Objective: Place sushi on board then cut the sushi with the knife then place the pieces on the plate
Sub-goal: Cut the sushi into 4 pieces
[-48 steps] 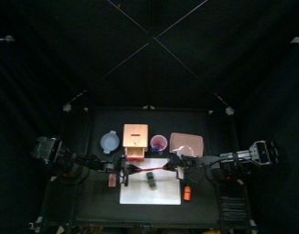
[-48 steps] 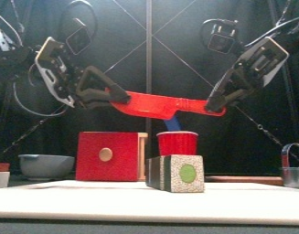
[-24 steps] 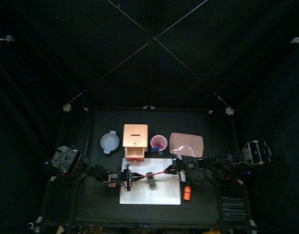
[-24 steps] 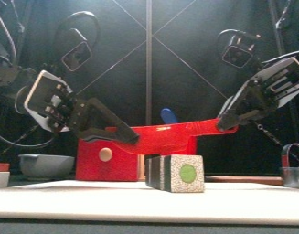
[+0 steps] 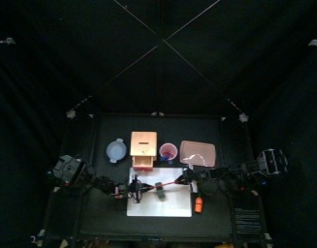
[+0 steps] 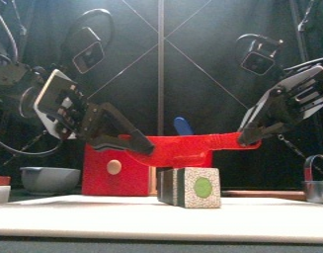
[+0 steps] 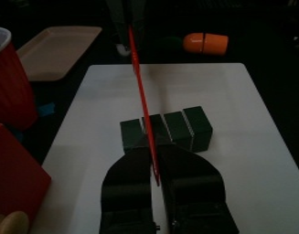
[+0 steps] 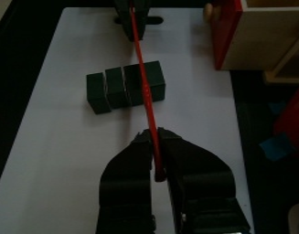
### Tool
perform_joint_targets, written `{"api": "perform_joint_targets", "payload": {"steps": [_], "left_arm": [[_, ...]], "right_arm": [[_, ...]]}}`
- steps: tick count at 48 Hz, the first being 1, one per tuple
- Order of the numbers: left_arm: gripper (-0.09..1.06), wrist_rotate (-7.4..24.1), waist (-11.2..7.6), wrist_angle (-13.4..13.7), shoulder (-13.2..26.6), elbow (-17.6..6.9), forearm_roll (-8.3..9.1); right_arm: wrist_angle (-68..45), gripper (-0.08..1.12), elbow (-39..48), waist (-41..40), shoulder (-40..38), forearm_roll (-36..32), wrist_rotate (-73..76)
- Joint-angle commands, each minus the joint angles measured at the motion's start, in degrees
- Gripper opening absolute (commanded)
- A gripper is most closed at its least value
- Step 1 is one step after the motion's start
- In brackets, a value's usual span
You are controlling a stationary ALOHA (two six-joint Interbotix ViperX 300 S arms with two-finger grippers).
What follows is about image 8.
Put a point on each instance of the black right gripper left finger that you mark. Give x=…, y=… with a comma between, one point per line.
x=125, y=189

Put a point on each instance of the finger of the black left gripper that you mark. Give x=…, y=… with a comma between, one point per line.
x=124, y=13
x=142, y=15

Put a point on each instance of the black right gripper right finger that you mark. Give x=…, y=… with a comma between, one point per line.
x=201, y=189

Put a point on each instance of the white cutting board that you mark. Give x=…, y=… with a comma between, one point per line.
x=66, y=146

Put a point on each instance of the dark green sushi piece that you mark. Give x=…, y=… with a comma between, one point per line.
x=98, y=94
x=116, y=89
x=134, y=87
x=157, y=80

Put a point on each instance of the blue tape patch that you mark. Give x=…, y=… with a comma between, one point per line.
x=279, y=146

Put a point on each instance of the white rounded object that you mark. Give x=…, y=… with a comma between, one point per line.
x=298, y=219

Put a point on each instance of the red and wood toy box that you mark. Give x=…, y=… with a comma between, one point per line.
x=257, y=39

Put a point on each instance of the red toy object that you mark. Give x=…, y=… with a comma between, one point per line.
x=292, y=122

